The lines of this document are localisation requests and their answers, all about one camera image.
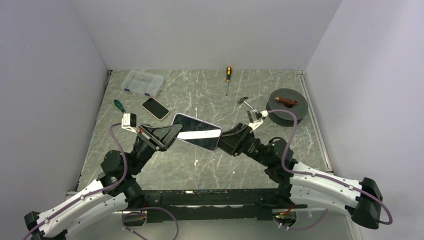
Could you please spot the black filament spool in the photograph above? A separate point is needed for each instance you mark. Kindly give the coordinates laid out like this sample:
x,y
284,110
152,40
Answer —
x,y
299,107

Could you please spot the black base frame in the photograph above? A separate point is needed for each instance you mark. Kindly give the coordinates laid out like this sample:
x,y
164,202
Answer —
x,y
210,204

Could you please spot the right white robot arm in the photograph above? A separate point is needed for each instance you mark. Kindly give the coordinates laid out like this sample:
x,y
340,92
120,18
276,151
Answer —
x,y
300,184

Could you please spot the clear plastic screw box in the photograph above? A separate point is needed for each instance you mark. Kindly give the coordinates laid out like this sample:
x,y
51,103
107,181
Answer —
x,y
141,82

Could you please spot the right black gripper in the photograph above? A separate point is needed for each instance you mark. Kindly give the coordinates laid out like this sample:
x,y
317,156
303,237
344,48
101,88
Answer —
x,y
234,141

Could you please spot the orange black screwdriver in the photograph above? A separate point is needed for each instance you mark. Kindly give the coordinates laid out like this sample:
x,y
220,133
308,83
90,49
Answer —
x,y
228,79

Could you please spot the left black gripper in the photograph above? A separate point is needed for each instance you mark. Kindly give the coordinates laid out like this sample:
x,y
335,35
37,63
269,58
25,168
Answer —
x,y
160,138

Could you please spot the brown red tool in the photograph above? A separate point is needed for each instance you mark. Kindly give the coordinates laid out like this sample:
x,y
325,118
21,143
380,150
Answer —
x,y
286,102

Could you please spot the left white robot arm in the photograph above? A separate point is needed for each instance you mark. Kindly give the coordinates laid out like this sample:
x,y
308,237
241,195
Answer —
x,y
115,189

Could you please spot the green handled screwdriver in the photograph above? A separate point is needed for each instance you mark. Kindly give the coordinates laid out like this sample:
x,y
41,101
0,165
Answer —
x,y
119,105

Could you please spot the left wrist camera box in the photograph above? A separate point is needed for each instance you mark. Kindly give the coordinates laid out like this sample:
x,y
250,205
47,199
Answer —
x,y
129,122

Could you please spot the phone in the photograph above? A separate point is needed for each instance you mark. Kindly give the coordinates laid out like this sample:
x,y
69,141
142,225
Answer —
x,y
198,132
155,108

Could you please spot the small black handled hammer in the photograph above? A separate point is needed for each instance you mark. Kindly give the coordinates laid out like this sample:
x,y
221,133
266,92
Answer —
x,y
243,100

